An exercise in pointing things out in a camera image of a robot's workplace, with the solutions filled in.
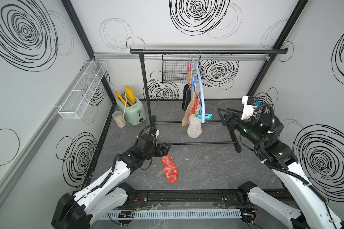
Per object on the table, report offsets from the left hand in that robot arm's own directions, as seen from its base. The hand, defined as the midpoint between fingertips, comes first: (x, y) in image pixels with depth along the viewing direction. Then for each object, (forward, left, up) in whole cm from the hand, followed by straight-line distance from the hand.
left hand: (165, 146), depth 79 cm
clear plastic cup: (+23, +34, -4) cm, 41 cm away
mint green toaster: (+24, +22, -1) cm, 33 cm away
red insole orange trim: (-7, -3, -14) cm, 16 cm away
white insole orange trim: (+6, -15, +10) cm, 19 cm away
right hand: (+4, -25, +28) cm, 38 cm away
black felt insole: (+23, -11, +17) cm, 31 cm away
